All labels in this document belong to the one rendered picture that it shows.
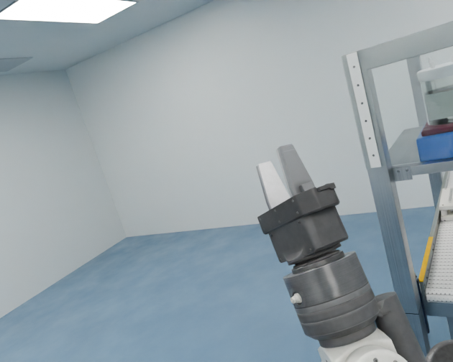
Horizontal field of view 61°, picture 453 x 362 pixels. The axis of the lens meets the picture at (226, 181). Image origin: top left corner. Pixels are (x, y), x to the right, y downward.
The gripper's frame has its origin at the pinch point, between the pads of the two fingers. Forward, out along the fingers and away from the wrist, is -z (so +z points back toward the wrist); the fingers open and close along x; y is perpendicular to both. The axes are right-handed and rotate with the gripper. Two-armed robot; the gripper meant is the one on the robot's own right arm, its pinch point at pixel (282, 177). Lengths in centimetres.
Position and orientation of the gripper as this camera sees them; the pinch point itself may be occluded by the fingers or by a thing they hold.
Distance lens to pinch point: 47.5
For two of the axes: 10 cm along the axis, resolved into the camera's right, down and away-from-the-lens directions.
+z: 3.5, 9.1, -2.1
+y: -8.6, 2.2, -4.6
